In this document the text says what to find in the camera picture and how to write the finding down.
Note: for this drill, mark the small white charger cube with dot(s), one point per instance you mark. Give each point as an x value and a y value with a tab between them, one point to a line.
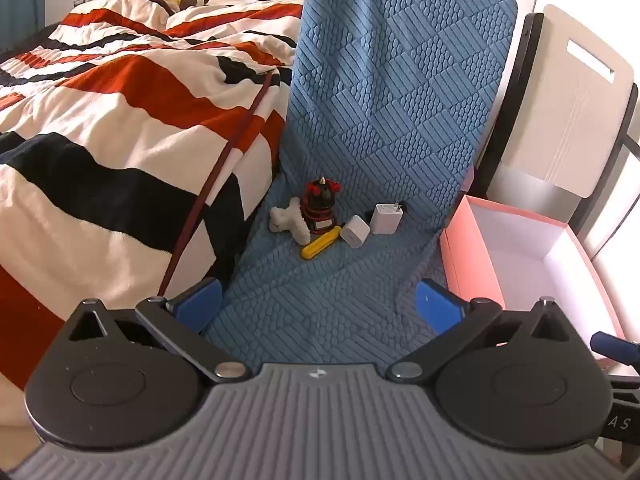
356	232

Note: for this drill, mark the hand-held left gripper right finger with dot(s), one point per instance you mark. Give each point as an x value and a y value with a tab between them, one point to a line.
440	305

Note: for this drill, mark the black rectangular bar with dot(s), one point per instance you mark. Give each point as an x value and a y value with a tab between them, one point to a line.
370	216

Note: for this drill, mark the red and black toy figure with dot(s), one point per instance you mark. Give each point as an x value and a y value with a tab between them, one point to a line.
320	207

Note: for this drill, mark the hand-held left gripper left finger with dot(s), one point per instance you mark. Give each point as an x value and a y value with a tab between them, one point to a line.
197	302

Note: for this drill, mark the white chair with black frame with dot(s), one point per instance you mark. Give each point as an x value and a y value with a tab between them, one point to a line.
565	110

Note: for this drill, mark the dark red rod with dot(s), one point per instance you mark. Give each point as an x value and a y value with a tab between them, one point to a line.
210	187

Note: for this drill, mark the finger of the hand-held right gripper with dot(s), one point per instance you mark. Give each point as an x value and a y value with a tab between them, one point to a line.
612	345

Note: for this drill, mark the blue textured mat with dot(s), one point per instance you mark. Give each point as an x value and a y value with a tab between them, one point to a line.
390	85

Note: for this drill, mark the white charger with plug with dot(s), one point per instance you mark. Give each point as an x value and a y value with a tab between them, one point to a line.
386	219

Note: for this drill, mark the yellow screwdriver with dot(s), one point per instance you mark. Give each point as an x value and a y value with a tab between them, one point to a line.
320	245

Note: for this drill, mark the pink cardboard box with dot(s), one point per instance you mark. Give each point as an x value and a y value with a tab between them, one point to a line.
470	260

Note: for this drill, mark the striped blanket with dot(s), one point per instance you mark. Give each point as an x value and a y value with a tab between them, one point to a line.
100	110

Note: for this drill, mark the white plush bone toy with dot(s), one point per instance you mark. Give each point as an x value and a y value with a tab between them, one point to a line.
290	220

